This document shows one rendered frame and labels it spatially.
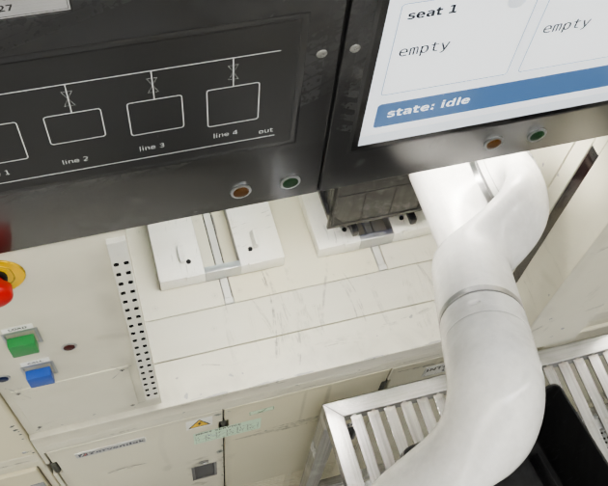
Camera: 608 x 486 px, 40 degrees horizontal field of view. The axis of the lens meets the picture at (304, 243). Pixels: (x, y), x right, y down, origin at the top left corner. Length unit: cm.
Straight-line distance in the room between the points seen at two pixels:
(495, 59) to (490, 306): 24
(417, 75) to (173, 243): 74
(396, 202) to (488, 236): 41
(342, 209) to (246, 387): 32
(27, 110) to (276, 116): 21
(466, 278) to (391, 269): 57
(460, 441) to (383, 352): 60
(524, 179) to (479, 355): 29
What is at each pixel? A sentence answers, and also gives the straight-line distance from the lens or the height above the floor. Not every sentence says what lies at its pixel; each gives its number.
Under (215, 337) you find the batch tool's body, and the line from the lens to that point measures 135.
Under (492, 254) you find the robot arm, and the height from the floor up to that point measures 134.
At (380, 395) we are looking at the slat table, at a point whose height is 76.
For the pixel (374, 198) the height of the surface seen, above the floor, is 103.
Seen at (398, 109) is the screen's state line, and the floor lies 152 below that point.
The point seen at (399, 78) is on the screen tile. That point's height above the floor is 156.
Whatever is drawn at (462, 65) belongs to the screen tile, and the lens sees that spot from 76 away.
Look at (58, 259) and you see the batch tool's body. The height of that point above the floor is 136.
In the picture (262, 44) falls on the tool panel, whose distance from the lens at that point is 66.
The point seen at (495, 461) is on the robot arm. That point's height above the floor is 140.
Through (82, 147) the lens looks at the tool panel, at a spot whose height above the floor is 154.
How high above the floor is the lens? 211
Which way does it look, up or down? 59 degrees down
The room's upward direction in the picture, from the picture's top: 9 degrees clockwise
